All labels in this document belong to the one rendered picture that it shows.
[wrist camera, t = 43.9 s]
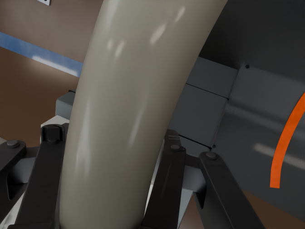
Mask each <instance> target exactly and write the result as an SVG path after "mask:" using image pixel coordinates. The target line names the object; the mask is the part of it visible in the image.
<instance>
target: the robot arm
mask: <svg viewBox="0 0 305 229"><path fill-rule="evenodd" d="M68 128H69V123H64V124H62V125H60V124H48V125H44V126H42V127H41V128H40V135H41V143H40V146H36V147H26V143H25V142H24V141H22V140H15V139H13V140H8V141H7V140H5V139H3V138H1V137H0V229H59V201H60V186H61V176H62V167H63V159H64V151H65V144H66V138H67V133H68ZM151 185H153V188H152V191H151V195H150V198H149V202H148V205H147V209H146V212H145V215H144V219H143V223H142V225H139V228H138V229H177V225H178V217H179V209H180V202H181V194H182V189H187V190H190V191H193V197H194V200H195V203H196V205H197V209H198V212H199V215H200V217H201V220H202V224H203V227H204V229H266V228H265V227H264V225H263V223H262V222H261V220H260V219H259V217H258V215H257V214H256V212H255V210H254V209H253V207H252V205H251V204H250V202H249V201H248V199H247V197H246V196H245V194H244V193H243V191H242V189H241V188H240V186H239V184H238V183H237V181H236V180H235V178H234V176H233V175H232V173H231V172H230V170H229V168H228V167H227V165H226V163H225V162H224V160H223V158H222V157H221V156H220V155H218V154H216V153H214V152H208V151H207V152H201V153H200V154H199V157H195V156H191V155H188V154H187V153H186V149H185V148H184V147H183V146H182V145H181V141H180V138H179V134H178V132H177V131H175V130H174V129H167V131H166V134H165V137H164V140H163V143H162V146H161V149H160V152H159V155H158V158H157V162H156V166H155V169H154V173H153V176H152V181H151Z"/></svg>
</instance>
